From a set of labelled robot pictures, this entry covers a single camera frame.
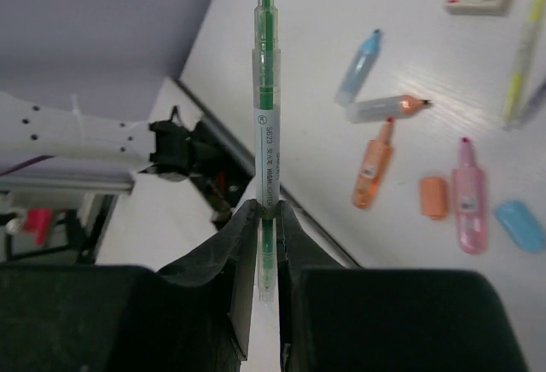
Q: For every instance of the orange highlighter cap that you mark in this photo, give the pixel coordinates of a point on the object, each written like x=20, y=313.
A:
x=433, y=192

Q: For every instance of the pink highlighter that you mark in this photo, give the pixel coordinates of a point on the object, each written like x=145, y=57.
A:
x=468, y=193

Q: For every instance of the green highlighter pen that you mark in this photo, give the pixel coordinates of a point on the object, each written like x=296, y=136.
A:
x=266, y=57

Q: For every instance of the purple highlighter pen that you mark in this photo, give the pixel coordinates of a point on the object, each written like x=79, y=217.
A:
x=532, y=107

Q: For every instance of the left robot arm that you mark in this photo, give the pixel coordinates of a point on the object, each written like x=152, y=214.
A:
x=164, y=148

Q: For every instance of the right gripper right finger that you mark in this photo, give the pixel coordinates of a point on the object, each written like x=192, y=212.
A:
x=337, y=319

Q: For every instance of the blue eraser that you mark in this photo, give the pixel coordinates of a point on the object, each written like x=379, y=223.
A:
x=521, y=226

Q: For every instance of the blue marker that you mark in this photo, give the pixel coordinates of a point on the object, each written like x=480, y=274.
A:
x=358, y=70

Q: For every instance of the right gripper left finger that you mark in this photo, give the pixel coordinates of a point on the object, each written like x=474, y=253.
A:
x=193, y=314

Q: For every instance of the orange highlighter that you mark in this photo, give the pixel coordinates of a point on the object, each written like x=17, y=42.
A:
x=373, y=166

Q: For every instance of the yellow highlighter pen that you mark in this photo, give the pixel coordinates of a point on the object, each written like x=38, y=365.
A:
x=511, y=108

